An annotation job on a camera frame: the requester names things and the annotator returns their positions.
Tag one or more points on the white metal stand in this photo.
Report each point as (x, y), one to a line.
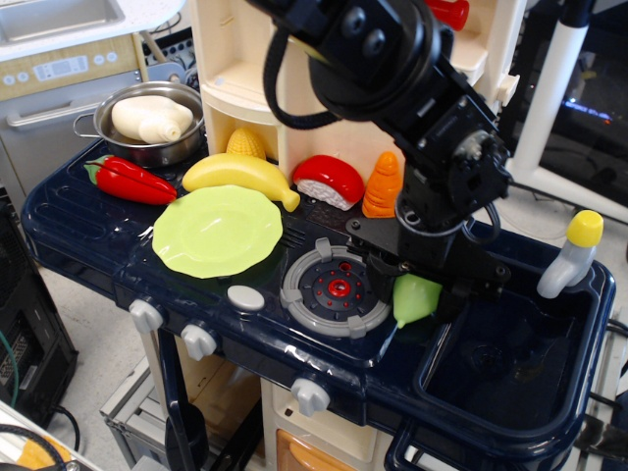
(525, 166)

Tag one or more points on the cream toy squeeze bottle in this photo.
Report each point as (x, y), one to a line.
(153, 119)

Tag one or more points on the yellow toy corn cob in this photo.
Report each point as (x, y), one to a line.
(246, 142)

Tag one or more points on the grey and yellow toy faucet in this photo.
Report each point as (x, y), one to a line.
(575, 258)

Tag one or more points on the grey oval button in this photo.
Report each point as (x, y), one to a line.
(245, 298)

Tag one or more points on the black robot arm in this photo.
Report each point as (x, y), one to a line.
(386, 62)

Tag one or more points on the grey toy stove burner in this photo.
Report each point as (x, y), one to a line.
(327, 291)

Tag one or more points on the red toy ketchup bottle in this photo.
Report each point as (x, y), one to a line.
(452, 13)

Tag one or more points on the grey stove knob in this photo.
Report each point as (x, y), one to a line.
(198, 342)
(310, 396)
(145, 316)

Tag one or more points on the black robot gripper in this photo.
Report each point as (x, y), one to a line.
(455, 258)

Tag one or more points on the red toy chili pepper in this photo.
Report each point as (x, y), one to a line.
(123, 179)

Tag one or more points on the black computer case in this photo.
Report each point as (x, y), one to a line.
(38, 359)

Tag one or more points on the grey middle stove knob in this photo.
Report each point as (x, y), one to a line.
(198, 342)

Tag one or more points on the navy toy kitchen counter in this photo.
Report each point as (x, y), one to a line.
(502, 387)

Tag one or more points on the grey left stove knob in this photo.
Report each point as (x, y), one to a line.
(145, 316)

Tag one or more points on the light green toy plate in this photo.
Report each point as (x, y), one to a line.
(217, 231)

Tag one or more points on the grey toy dishwasher cabinet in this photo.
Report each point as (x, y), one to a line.
(60, 59)

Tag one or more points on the green toy pear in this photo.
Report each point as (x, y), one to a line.
(414, 298)

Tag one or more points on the cream toy kitchen shelf unit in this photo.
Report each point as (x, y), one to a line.
(233, 39)

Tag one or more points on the silver metal pot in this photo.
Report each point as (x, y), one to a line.
(99, 124)

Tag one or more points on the red tuna sushi toy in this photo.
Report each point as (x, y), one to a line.
(329, 179)

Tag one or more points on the orange toy carrot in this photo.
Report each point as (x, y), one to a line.
(382, 188)

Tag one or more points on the grey right stove knob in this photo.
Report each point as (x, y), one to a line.
(310, 396)

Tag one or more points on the orange toy drawer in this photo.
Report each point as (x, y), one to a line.
(295, 454)

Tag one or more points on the yellow toy banana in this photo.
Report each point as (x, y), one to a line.
(245, 171)

